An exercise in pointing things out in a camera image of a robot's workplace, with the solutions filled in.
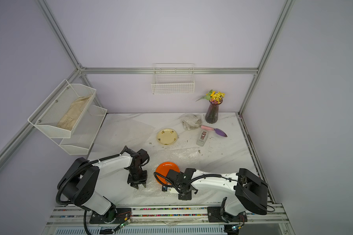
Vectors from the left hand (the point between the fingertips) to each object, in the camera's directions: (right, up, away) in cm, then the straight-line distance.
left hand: (142, 187), depth 82 cm
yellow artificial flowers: (+45, +55, +15) cm, 72 cm away
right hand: (+22, -2, -3) cm, 23 cm away
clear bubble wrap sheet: (+25, +14, +13) cm, 32 cm away
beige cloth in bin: (-37, +39, -6) cm, 54 cm away
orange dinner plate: (+12, +9, +6) cm, 16 cm away
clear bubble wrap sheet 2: (+30, +39, +29) cm, 57 cm away
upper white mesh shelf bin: (-45, +43, -2) cm, 62 cm away
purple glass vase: (+46, +43, +28) cm, 69 cm away
